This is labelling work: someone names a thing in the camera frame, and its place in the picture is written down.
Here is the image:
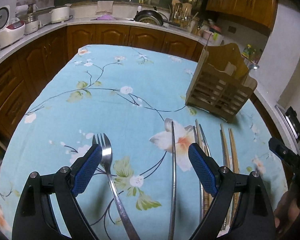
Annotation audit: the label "counter utensil rack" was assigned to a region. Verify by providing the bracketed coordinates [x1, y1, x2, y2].
[169, 0, 193, 29]

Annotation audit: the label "steel chopstick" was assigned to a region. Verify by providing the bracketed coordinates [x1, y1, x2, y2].
[192, 125, 206, 223]
[199, 124, 211, 157]

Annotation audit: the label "purple cloth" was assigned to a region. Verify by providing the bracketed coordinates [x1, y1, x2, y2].
[96, 14, 116, 21]

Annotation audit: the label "pink green containers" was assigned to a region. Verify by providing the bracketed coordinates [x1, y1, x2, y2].
[203, 25, 224, 46]

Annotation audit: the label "black wok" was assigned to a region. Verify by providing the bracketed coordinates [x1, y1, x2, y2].
[134, 10, 164, 26]

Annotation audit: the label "long steel spoon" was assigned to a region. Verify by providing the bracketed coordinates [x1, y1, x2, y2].
[168, 121, 177, 240]

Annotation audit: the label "white rice cooker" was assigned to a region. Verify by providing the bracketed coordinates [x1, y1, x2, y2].
[0, 5, 25, 50]

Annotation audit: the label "floral light blue tablecloth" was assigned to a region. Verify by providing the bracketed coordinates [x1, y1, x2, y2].
[0, 45, 287, 239]

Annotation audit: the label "person's right hand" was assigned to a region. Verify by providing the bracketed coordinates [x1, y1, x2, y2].
[274, 191, 300, 235]

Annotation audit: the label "beige hanging towel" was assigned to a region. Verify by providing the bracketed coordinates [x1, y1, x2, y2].
[96, 1, 113, 15]

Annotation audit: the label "yellow green bottle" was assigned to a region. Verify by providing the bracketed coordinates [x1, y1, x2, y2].
[242, 44, 254, 60]

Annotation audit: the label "small white cooker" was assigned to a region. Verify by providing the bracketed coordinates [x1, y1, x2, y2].
[22, 14, 42, 35]

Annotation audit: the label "wooden utensil holder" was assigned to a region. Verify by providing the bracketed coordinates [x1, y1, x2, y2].
[185, 43, 257, 122]

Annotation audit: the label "white round pot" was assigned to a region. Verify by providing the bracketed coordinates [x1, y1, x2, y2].
[50, 6, 70, 23]

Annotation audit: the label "stainless steel fork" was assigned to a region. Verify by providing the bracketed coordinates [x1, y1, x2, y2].
[93, 133, 140, 239]

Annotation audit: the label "wooden upper cabinets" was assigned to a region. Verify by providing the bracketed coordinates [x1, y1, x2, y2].
[206, 0, 278, 30]

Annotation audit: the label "wooden chopstick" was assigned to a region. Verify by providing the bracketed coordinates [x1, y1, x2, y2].
[194, 119, 213, 205]
[228, 128, 240, 222]
[220, 124, 230, 230]

